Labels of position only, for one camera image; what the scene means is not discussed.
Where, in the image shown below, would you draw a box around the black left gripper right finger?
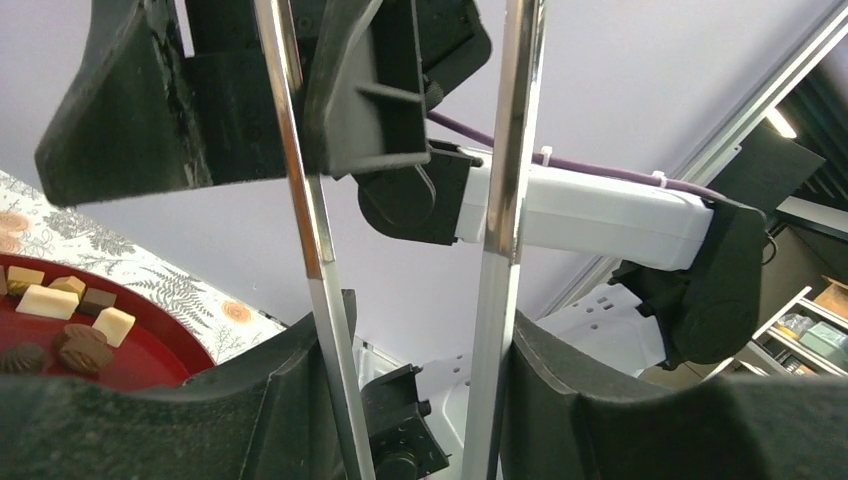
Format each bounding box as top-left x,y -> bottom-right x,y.
500,316 -> 847,479

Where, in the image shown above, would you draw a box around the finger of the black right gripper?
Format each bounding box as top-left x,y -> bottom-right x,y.
303,0 -> 429,178
34,1 -> 286,207

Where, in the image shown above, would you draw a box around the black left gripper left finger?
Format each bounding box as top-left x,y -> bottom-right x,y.
1,312 -> 348,479

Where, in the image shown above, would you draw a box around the silver serving tongs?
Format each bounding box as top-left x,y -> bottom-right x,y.
254,1 -> 545,479

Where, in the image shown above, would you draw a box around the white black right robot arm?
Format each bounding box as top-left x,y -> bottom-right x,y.
35,1 -> 766,372

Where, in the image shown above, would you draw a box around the white square chocolate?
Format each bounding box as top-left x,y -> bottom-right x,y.
92,307 -> 136,348

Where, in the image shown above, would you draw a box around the brown round chocolate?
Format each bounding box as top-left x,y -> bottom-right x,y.
53,323 -> 114,375

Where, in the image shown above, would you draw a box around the white rectangular chocolate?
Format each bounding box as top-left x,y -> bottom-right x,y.
16,285 -> 80,320

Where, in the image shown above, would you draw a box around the dark shell chocolate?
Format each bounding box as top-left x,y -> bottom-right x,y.
1,342 -> 47,375

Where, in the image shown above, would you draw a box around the red round tray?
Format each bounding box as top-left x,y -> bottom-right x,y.
1,254 -> 215,392

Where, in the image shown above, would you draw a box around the floral tablecloth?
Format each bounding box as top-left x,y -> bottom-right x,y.
1,172 -> 284,363

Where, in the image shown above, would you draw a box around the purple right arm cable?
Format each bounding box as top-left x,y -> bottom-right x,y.
427,110 -> 730,202

